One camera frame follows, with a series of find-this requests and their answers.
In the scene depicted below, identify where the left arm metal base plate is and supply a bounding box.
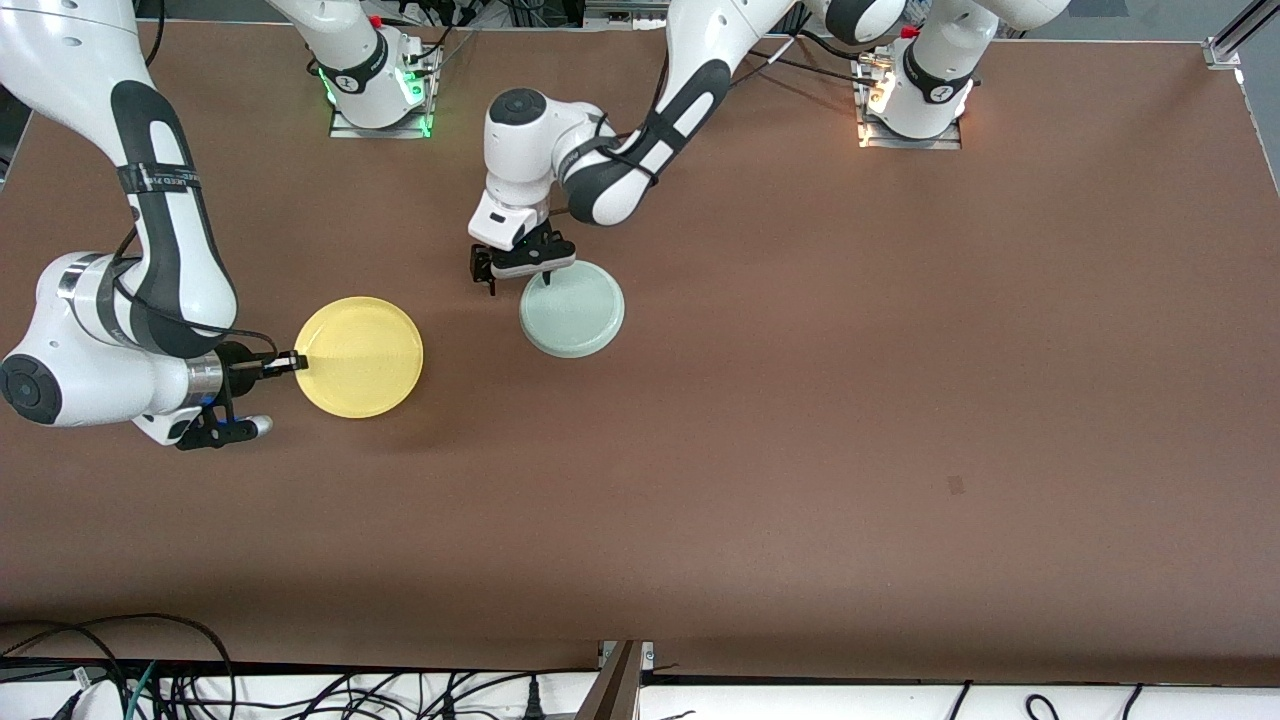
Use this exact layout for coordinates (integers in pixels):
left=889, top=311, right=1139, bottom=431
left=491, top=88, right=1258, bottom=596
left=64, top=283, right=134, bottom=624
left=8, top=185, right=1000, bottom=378
left=855, top=55, right=964, bottom=151

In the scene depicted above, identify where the large black looped cable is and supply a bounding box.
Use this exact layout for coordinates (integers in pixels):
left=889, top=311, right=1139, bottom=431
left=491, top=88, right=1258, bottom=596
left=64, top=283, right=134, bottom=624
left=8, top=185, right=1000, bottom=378
left=0, top=612, right=237, bottom=720

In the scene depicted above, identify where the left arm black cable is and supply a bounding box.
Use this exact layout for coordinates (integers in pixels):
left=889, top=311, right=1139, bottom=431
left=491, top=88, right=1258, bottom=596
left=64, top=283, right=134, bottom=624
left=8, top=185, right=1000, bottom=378
left=545, top=0, right=831, bottom=221

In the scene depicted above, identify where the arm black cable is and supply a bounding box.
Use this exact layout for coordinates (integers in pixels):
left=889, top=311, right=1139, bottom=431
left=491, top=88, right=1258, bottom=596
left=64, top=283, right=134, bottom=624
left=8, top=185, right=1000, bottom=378
left=110, top=230, right=281, bottom=359
left=545, top=0, right=831, bottom=221

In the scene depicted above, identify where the short black table cable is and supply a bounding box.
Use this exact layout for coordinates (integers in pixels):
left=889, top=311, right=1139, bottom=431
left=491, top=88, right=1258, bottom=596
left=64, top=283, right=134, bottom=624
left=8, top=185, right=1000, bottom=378
left=795, top=30, right=883, bottom=65

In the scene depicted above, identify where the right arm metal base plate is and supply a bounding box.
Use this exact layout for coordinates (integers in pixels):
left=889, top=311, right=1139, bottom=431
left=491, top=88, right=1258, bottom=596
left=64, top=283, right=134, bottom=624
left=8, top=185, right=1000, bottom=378
left=330, top=45, right=434, bottom=140

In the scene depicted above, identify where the aluminium frame post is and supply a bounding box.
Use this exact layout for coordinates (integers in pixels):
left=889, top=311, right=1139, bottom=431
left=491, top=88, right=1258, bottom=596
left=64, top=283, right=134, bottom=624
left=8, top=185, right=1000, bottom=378
left=573, top=640, right=646, bottom=720

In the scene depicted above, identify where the long black table cable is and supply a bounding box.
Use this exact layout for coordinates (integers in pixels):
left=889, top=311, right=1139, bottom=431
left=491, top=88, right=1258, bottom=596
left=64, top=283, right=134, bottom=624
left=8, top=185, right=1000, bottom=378
left=745, top=48, right=873, bottom=85

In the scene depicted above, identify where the aluminium corner profile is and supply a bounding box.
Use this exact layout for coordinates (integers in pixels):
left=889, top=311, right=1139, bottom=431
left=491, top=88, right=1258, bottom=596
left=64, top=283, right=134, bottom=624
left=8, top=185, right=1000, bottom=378
left=1203, top=0, right=1280, bottom=71

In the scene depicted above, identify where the teal cable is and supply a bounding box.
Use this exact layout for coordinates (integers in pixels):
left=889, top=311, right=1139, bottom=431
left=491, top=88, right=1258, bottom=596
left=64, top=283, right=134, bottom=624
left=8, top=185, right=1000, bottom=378
left=125, top=660, right=158, bottom=720

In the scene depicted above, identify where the brown table cover sheet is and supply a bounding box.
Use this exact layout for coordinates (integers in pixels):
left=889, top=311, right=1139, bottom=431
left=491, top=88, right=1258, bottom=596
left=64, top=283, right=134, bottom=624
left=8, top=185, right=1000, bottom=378
left=0, top=18, right=1280, bottom=673

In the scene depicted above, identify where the small black looped cable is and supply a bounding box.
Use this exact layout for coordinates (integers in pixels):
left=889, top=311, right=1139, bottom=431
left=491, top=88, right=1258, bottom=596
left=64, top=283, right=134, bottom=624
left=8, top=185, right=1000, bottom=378
left=0, top=626, right=129, bottom=696

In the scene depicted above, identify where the black base connector cable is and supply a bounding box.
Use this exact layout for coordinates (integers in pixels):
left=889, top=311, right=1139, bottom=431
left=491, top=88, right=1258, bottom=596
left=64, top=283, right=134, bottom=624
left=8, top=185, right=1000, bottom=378
left=400, top=0, right=481, bottom=71

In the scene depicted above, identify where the grey background device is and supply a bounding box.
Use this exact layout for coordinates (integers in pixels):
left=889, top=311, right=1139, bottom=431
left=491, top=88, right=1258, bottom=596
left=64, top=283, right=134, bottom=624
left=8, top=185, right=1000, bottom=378
left=583, top=0, right=673, bottom=31

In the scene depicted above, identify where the yellow round plate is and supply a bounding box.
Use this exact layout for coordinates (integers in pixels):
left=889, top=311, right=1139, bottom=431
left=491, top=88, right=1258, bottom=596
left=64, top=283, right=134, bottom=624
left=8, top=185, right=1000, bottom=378
left=294, top=296, right=425, bottom=419

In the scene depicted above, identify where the pale green round plate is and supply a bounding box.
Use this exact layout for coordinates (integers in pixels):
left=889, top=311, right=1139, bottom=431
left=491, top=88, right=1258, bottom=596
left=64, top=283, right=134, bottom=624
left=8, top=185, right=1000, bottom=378
left=519, top=260, right=626, bottom=359

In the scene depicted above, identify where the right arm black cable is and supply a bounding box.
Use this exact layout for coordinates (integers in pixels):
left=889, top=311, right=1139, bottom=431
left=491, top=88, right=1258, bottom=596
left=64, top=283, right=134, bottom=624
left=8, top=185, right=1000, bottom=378
left=110, top=230, right=281, bottom=359

